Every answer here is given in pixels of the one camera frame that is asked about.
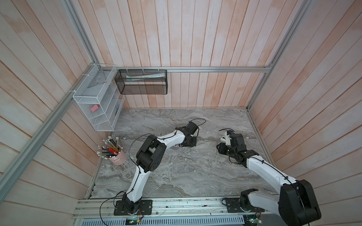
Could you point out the papers in black basket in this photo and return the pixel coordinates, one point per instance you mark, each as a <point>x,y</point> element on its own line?
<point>153,77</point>

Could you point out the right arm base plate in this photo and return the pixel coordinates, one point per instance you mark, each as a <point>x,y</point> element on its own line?
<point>238,205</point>

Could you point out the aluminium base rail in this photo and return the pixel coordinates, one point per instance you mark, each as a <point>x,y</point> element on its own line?
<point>187,210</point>

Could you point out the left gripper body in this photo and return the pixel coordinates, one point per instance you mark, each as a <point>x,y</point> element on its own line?
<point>192,142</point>

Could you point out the white wire mesh shelf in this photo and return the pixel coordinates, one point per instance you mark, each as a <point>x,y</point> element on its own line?
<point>97,87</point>

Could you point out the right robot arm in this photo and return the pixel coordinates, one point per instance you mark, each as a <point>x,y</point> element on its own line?
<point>295,201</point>

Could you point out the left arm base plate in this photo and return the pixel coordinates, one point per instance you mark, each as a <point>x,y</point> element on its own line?
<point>141,207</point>

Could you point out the bundle of pencils in cup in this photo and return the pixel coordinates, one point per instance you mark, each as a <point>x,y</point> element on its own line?
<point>111,149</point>

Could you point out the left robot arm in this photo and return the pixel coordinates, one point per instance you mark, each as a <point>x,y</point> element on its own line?
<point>149,157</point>

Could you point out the pink eraser block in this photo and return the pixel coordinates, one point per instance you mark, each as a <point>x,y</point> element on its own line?
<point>94,108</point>

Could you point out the pink pencil cup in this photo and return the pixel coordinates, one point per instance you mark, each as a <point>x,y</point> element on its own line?
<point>120,158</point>

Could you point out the black wire mesh basket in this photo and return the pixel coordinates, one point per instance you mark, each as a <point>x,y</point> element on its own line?
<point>140,88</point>

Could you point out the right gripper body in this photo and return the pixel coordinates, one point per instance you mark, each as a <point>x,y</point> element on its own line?
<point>227,149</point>

